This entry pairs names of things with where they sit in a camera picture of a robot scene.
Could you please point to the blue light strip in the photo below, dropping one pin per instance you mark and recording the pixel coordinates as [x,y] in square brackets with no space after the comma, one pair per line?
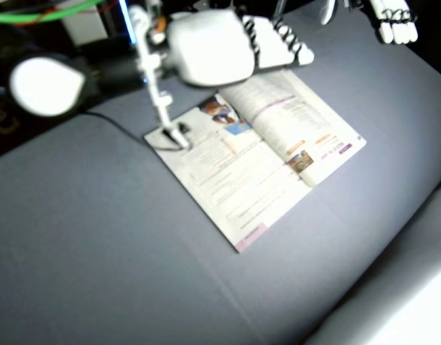
[123,18]

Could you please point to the open illustrated book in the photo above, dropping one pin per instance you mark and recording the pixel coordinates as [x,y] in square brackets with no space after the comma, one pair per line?
[249,154]

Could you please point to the white box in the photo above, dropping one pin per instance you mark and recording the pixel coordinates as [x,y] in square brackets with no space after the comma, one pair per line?
[85,28]

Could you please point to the grey table cloth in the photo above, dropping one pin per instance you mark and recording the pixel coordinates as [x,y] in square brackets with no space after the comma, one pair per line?
[98,233]

